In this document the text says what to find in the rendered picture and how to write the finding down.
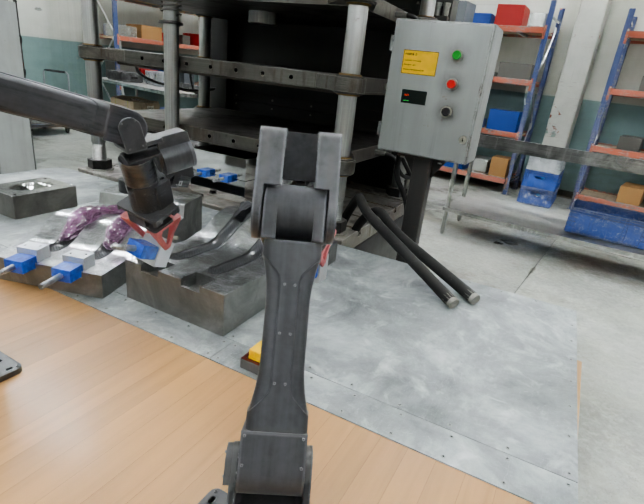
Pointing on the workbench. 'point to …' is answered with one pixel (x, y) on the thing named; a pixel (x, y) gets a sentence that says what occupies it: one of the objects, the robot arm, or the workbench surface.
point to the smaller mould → (30, 197)
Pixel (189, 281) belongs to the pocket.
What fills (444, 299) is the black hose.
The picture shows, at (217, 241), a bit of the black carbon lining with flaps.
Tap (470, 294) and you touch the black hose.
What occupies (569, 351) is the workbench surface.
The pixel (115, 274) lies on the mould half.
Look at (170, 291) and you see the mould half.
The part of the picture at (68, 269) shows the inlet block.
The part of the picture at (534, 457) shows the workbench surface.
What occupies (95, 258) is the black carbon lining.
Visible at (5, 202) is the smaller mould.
